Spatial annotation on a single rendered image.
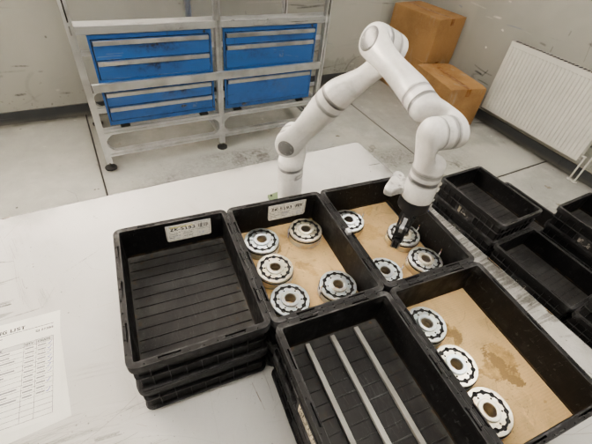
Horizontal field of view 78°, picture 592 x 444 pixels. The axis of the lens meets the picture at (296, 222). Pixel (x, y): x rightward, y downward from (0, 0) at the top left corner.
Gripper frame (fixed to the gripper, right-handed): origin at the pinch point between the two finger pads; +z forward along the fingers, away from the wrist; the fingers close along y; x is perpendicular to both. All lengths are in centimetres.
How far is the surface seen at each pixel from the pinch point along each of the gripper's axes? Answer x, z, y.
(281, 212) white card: 35.4, 9.3, -1.3
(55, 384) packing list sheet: 57, 27, -68
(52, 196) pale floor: 209, 98, 12
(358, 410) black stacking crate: -8.3, 14.8, -40.0
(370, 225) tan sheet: 10.7, 14.7, 15.8
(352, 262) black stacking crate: 8.4, 9.0, -7.6
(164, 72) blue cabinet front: 180, 34, 94
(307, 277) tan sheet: 18.2, 14.6, -14.9
